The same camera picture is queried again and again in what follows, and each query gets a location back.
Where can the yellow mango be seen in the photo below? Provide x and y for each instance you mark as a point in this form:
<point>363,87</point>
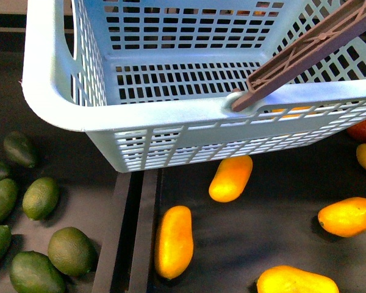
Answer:
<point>174,246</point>
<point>291,279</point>
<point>346,218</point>
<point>231,178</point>

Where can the light teal plastic basket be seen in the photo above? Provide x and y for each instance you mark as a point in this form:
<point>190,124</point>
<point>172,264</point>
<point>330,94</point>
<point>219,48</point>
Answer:
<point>151,82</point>

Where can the brown basket handle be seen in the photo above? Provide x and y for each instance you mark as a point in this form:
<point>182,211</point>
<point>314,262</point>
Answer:
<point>333,32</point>

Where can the dark wooden display stand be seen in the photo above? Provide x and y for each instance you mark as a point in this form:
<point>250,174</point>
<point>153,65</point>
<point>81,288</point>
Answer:
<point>274,222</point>

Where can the green lime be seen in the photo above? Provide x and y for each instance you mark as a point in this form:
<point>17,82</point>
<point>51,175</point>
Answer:
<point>31,271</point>
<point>72,252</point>
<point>41,198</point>

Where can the green avocado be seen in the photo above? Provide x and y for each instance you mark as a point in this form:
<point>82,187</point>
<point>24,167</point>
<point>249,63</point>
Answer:
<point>20,149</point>

